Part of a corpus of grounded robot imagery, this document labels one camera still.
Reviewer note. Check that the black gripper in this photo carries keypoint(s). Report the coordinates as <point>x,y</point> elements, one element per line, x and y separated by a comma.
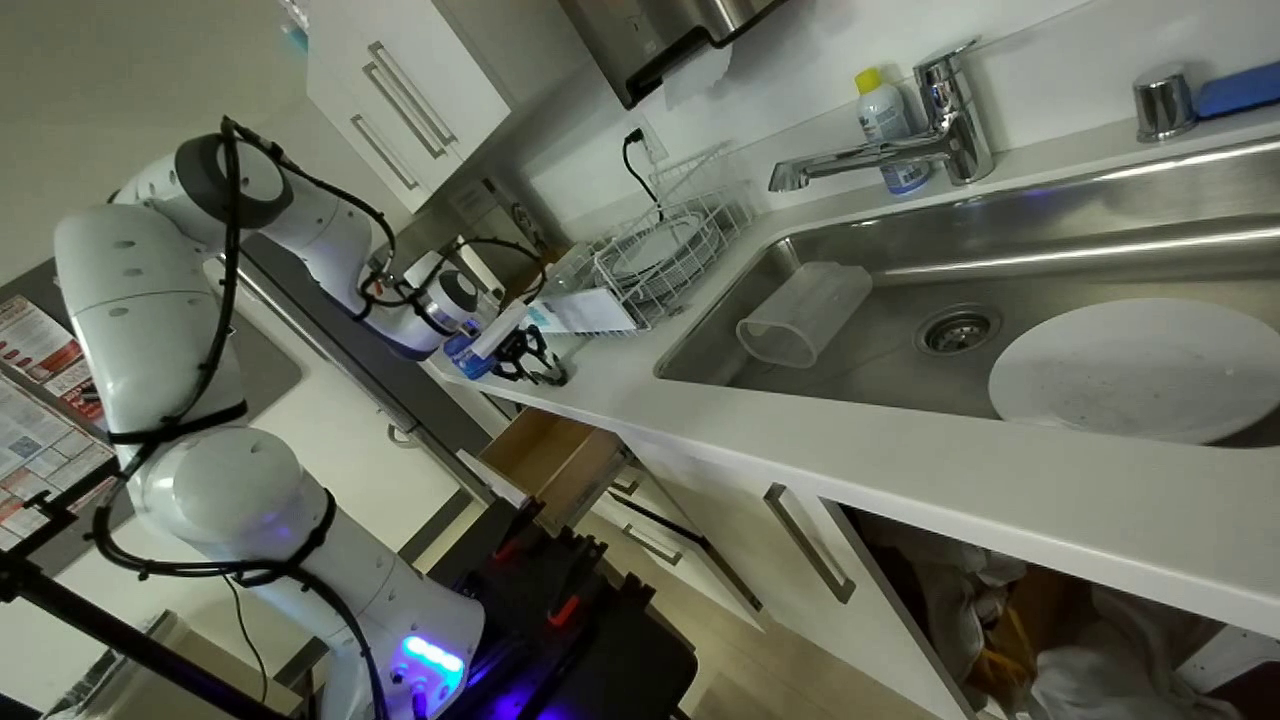
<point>508,352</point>

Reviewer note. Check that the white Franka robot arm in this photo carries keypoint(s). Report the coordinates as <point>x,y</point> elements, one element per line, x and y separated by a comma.
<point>134,321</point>

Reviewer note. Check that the blue Maxwell House coffee can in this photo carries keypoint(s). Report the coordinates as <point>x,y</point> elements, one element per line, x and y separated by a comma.
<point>465,363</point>

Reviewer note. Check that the long white box blue label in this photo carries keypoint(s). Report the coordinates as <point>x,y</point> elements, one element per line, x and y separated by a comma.
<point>590,313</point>

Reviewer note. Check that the steel coffee machine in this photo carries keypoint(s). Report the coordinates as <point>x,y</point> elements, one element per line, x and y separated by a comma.
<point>514,220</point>

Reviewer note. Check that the red black clamp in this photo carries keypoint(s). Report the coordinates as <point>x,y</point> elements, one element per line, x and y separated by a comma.
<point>506,547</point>
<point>560,609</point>

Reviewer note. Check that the translucent plastic cup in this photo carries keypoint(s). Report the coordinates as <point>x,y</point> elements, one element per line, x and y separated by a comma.
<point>801,319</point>

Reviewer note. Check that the black robot table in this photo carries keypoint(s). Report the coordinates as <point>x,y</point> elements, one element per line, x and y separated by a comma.
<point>601,666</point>

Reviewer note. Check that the steel paper towel dispenser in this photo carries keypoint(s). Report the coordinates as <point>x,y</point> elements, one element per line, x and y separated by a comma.
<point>642,41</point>

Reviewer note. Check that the dish soap bottle yellow cap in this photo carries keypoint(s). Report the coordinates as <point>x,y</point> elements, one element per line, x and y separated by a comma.
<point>886,124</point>

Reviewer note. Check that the chrome faucet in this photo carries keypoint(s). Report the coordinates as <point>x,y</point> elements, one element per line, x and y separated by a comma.
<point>952,123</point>

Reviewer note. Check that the black tripod stand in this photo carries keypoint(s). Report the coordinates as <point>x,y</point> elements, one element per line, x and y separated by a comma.
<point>123,642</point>

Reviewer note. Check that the stainless steel sink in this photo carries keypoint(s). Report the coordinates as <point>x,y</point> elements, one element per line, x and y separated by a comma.
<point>1067,240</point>

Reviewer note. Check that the brown paper bag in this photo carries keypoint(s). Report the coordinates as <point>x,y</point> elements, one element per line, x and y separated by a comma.
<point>1015,655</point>

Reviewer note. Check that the white round plate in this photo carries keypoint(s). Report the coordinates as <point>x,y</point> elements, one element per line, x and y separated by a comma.
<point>1147,372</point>

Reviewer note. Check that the white plastic bag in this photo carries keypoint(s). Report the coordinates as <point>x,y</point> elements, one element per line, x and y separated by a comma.
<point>1135,666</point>

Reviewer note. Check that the small metal cup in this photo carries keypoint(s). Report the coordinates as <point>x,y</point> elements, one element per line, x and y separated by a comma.
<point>1164,104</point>

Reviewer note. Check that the blue sponge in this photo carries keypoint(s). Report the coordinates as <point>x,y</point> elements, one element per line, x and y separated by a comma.
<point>1243,90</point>

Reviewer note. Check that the dark vertical frame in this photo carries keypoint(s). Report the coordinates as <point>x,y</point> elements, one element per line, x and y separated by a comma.
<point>384,380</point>

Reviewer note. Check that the white wall outlet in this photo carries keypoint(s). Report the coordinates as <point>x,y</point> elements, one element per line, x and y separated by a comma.
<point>633,145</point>

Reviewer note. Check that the white wall cabinet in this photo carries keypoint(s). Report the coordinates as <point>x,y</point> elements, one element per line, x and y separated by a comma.
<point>384,93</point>

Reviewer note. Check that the wall poster with red print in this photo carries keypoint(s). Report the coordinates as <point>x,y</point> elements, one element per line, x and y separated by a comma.
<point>40,425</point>

